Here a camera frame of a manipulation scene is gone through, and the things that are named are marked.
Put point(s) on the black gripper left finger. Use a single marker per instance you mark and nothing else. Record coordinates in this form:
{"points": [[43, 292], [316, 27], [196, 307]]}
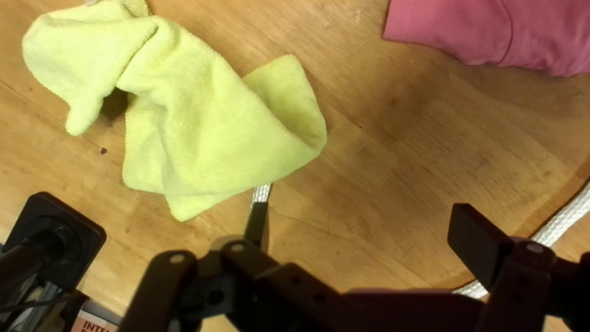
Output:
{"points": [[257, 226]]}

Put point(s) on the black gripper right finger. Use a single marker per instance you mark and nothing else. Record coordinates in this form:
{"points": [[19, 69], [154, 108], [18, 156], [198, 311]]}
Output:
{"points": [[479, 244]]}

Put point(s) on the yellow-green towel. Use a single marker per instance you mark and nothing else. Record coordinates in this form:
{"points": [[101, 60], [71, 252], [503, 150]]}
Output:
{"points": [[196, 132]]}

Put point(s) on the magenta pink shirt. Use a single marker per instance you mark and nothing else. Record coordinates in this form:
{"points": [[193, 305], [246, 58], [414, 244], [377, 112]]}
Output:
{"points": [[550, 36]]}

